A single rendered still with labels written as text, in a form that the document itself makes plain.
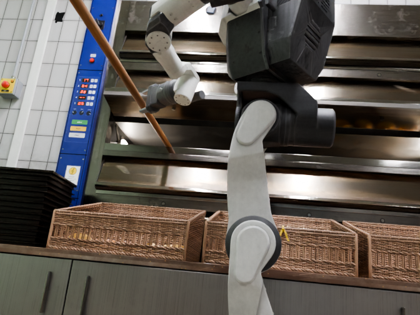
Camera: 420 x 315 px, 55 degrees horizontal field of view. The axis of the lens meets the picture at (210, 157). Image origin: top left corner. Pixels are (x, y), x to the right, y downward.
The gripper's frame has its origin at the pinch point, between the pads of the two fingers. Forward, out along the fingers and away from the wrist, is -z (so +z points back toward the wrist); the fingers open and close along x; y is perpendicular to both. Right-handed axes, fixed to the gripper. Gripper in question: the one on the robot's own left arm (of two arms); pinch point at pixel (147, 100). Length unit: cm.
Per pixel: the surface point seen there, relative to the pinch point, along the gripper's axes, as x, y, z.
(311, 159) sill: 4, 85, 29
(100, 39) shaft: 2.1, -38.9, 24.8
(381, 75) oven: -45, 106, 58
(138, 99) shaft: 1.7, -5.4, 1.5
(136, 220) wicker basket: 48.1, 5.0, -1.8
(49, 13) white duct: -79, -9, -99
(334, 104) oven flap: -20, 78, 45
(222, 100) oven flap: -20, 46, 0
